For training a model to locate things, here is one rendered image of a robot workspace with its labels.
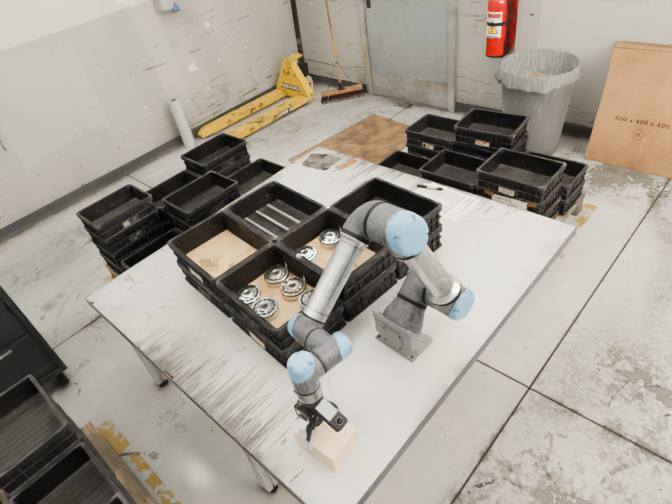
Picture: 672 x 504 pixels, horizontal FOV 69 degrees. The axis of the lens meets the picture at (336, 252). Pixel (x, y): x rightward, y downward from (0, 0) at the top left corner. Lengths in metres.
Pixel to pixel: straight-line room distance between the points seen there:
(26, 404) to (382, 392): 1.58
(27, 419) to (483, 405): 2.02
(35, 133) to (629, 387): 4.53
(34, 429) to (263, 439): 1.10
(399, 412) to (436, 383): 0.17
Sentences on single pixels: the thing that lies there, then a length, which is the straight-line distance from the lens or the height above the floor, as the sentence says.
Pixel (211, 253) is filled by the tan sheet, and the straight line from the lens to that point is 2.25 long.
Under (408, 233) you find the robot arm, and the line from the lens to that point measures 1.32.
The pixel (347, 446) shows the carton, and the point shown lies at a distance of 1.59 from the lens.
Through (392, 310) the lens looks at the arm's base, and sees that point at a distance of 1.74.
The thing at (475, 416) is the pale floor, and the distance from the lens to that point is 2.51.
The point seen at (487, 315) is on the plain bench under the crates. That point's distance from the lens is 1.95.
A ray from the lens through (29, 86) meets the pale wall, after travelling 4.78.
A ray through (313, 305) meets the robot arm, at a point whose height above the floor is 1.12.
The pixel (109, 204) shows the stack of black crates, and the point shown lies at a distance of 3.59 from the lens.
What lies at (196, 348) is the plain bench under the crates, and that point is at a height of 0.70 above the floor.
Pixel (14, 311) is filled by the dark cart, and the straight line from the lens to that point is 2.90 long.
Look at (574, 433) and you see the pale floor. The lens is 2.54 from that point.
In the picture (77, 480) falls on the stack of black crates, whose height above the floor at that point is 0.38.
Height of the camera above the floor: 2.14
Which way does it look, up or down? 39 degrees down
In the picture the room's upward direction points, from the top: 11 degrees counter-clockwise
